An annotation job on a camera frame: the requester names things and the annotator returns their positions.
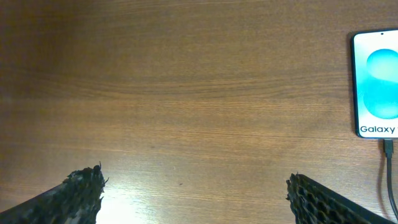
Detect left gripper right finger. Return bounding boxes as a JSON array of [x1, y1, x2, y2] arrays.
[[286, 174, 393, 224]]

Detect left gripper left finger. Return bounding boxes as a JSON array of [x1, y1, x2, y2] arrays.
[[1, 164, 107, 224]]

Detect black USB charging cable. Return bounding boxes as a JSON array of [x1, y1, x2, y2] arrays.
[[382, 138, 398, 220]]

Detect blue Galaxy smartphone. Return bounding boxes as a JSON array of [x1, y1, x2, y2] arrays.
[[351, 29, 397, 139]]

